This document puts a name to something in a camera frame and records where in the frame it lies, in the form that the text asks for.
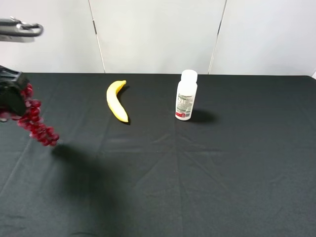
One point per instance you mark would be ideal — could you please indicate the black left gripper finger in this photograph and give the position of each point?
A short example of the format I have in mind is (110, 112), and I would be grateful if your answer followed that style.
(12, 83)

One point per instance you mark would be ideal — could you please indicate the red grape bunch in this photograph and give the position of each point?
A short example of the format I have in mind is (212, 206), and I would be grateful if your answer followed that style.
(31, 119)

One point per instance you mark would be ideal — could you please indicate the yellow banana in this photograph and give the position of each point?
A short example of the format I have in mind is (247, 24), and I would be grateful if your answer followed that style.
(113, 101)

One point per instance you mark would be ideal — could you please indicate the white plastic bottle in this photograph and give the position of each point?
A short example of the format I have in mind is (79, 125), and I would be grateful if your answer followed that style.
(185, 95)

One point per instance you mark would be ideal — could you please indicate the black tablecloth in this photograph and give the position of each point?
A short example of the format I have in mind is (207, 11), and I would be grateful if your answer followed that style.
(244, 165)

